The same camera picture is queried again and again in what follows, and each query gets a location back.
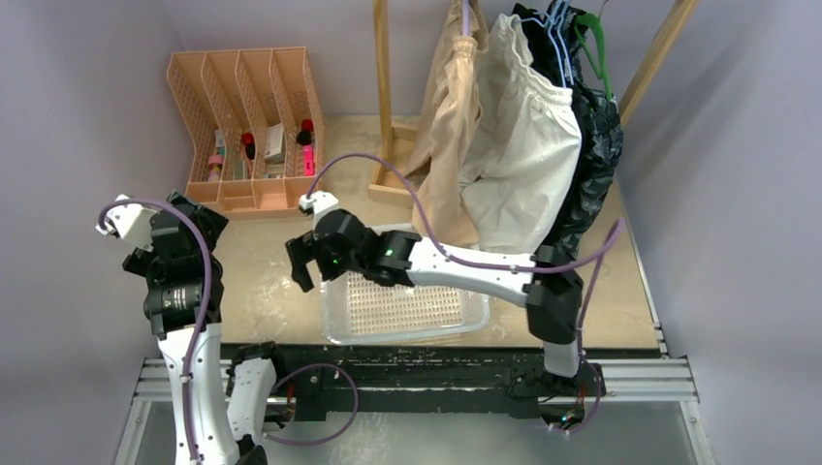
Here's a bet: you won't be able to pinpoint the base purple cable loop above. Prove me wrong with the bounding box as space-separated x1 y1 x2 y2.
263 362 360 448

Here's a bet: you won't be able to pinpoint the peach plastic file organizer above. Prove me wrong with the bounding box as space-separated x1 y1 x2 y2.
167 46 325 219

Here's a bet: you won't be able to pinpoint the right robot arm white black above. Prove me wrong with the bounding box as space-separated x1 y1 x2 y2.
98 192 600 400

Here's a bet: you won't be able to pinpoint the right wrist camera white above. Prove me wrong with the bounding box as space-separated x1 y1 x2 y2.
95 203 158 252

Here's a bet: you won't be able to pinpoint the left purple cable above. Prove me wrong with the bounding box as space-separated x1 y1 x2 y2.
305 152 627 276

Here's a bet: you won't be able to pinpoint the light blue hanger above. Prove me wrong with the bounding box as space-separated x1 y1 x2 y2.
520 0 574 88

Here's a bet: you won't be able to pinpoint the white shorts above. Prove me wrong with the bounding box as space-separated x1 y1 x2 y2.
459 15 582 253

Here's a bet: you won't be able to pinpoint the wooden clothes rack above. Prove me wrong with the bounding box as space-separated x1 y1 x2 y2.
368 0 700 207

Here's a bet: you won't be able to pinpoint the white plastic basket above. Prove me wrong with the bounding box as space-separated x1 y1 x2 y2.
321 272 490 345

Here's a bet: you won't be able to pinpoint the lilac hanger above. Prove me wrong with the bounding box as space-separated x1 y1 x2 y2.
461 0 471 37

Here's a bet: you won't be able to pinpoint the beige shorts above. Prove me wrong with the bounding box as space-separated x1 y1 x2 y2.
405 1 489 246

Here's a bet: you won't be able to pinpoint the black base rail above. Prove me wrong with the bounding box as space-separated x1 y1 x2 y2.
221 343 634 423

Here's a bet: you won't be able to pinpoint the white small box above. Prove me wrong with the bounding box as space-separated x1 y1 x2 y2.
264 123 286 164

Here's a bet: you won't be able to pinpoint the red black marker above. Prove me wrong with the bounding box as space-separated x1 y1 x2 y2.
240 132 256 161

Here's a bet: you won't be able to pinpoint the green hanger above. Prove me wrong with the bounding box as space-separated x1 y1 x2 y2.
572 13 614 101

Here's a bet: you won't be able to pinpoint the black patterned shorts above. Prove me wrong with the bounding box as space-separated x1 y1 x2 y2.
512 3 624 256

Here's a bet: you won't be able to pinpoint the pink highlighter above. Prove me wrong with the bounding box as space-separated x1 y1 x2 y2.
302 144 316 176

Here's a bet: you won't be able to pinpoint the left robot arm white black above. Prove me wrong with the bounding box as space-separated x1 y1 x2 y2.
96 192 358 464

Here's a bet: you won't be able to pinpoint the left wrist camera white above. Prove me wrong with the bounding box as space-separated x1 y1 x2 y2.
298 191 339 224

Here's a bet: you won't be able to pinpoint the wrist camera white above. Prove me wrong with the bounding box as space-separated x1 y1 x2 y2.
298 191 339 224
95 203 158 252

